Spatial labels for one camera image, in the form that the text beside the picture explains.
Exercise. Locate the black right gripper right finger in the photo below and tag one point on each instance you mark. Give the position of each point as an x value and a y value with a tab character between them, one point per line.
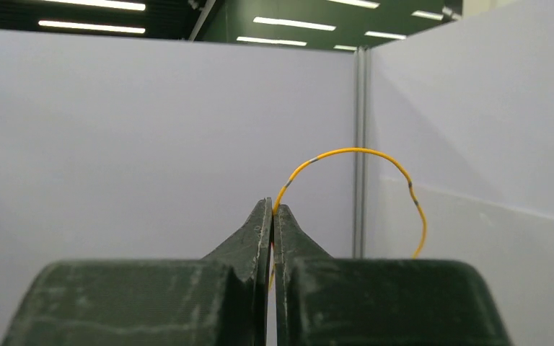
323	300

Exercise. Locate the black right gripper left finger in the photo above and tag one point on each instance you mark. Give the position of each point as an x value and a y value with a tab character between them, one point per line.
219	299

